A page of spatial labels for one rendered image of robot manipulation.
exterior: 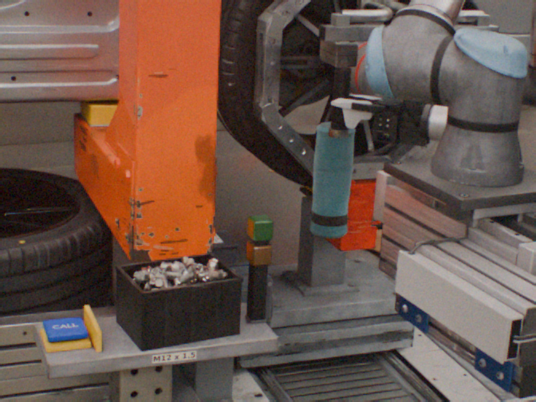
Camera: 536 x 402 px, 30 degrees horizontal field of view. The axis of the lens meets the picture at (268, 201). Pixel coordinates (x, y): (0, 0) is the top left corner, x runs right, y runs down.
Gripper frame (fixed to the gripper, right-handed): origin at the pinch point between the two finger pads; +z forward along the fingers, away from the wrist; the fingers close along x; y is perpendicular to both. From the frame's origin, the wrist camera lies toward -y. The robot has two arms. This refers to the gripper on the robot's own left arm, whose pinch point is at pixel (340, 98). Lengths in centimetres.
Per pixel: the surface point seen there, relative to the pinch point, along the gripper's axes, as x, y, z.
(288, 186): 186, 83, 87
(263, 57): 8.0, -5.2, 22.0
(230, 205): 148, 83, 96
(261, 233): -36.6, 19.3, 0.7
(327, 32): -1.4, -13.8, 3.5
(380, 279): 52, 61, 3
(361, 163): 26.2, 21.2, 2.7
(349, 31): 2.2, -14.0, -0.1
